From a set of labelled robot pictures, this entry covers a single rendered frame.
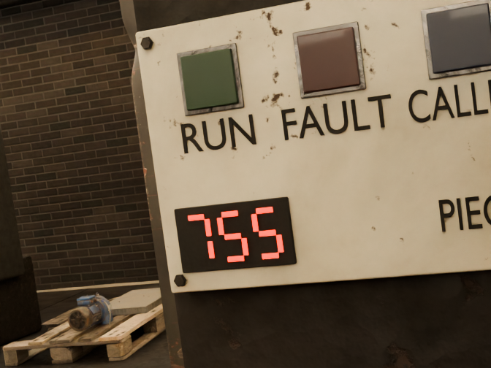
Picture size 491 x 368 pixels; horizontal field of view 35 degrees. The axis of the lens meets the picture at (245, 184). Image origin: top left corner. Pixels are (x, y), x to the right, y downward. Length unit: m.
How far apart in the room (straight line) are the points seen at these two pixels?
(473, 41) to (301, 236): 0.16
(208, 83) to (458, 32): 0.16
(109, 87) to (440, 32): 6.84
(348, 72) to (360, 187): 0.07
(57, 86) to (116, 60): 0.65
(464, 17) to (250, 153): 0.16
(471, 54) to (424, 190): 0.09
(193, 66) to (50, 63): 7.07
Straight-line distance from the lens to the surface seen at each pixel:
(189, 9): 0.55
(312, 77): 0.50
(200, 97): 0.52
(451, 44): 0.49
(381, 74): 0.50
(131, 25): 3.24
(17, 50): 7.78
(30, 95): 7.70
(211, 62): 0.52
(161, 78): 0.54
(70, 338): 4.87
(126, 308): 5.26
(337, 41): 0.50
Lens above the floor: 1.16
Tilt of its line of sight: 3 degrees down
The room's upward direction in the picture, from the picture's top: 8 degrees counter-clockwise
